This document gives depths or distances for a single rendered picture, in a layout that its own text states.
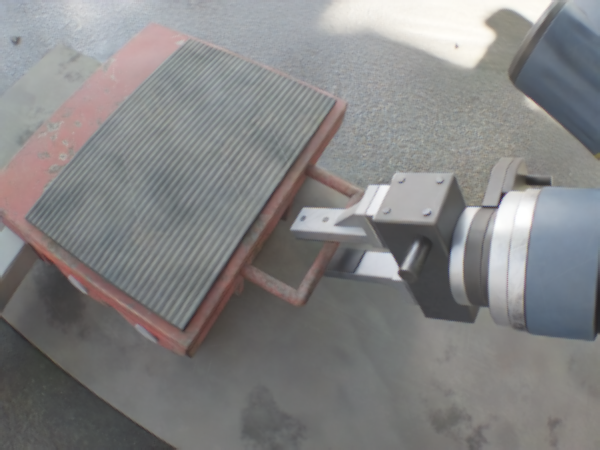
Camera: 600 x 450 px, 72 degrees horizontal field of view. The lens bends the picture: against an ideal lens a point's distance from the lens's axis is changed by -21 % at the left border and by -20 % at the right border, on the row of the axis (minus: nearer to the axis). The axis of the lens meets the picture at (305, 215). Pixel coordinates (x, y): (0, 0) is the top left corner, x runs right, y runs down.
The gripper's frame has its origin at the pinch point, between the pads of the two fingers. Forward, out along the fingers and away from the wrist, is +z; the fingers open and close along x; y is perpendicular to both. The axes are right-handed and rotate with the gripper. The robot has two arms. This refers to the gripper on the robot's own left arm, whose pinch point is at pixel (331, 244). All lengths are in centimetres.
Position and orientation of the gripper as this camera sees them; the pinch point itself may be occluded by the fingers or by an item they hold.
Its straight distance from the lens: 45.0
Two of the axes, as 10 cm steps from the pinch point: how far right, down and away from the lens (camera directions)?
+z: -7.6, -0.4, 6.5
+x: 4.6, 6.7, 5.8
